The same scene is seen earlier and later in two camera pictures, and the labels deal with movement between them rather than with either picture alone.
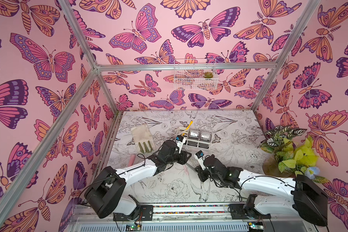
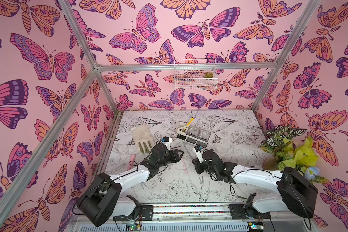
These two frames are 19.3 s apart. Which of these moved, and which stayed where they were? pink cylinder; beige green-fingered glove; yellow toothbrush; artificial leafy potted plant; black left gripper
Moved: yellow toothbrush; black left gripper
Stayed: artificial leafy potted plant; pink cylinder; beige green-fingered glove
